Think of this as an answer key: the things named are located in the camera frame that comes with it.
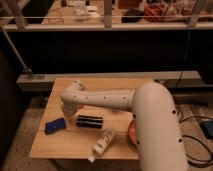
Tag black striped brush block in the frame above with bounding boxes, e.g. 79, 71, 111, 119
76, 115, 103, 128

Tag blue floor device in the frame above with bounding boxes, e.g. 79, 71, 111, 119
200, 121, 213, 140

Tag metal frame rail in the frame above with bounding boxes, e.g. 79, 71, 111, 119
0, 0, 213, 33

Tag blue eraser block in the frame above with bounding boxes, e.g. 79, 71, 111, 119
44, 118, 65, 135

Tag diagonal metal strut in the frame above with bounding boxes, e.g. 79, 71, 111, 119
0, 26, 33, 79

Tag black floor cable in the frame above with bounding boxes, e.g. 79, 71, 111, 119
176, 106, 213, 169

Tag white tube bottle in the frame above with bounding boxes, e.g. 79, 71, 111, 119
88, 128, 116, 163

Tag wooden table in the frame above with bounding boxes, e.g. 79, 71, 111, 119
29, 77, 156, 161

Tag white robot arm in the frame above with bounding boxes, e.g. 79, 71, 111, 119
60, 80, 189, 171

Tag orange round plate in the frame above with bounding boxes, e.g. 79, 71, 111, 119
128, 120, 137, 146

